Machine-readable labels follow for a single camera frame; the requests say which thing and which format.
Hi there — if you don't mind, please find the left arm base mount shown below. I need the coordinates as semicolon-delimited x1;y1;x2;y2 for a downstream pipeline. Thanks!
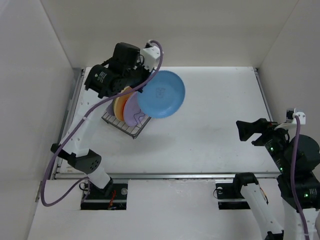
78;181;129;211

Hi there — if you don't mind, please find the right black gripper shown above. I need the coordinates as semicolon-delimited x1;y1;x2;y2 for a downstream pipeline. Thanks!
236;116;294;172

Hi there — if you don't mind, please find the blue plate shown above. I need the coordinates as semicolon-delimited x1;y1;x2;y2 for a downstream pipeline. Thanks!
137;70;186;119

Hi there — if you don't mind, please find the light purple plate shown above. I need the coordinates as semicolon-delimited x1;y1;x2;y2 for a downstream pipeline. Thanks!
123;92;146;127

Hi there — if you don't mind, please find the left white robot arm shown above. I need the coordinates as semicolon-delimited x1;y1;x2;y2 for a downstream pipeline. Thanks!
51;40;164;199

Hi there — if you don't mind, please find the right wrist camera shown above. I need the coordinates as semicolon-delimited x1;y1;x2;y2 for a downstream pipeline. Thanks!
286;108;306;125

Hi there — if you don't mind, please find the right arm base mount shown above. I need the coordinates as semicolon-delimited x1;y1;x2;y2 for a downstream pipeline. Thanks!
213;182;251;210

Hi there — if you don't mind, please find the yellow plate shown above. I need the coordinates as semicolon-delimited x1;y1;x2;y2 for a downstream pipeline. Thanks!
113;97;119;120

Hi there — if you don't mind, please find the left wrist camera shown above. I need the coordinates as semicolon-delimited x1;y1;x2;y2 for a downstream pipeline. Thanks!
140;46;161;71

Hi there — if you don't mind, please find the grey wire dish rack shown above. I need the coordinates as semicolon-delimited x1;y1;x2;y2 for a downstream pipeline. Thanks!
101;112;152;139

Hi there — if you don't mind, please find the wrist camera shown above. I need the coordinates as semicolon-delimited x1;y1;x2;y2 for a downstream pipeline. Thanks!
140;46;161;71
286;108;306;125

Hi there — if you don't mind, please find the rear purple plate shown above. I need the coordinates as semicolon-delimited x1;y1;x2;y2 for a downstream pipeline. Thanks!
106;100;115;116

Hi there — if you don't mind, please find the orange plate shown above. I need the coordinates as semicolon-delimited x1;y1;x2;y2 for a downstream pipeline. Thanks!
116;93;131;121

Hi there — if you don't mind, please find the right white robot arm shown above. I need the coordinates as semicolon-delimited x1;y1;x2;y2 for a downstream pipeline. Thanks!
231;116;320;240

